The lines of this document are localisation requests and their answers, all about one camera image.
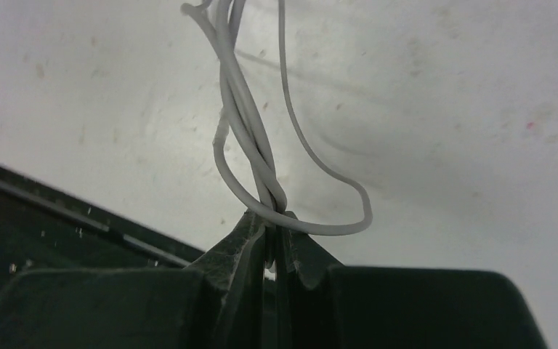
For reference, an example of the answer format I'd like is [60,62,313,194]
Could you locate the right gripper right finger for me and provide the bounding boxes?
[274,228,341,348]

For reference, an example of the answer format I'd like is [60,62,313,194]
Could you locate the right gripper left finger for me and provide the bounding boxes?
[187,211,266,348]

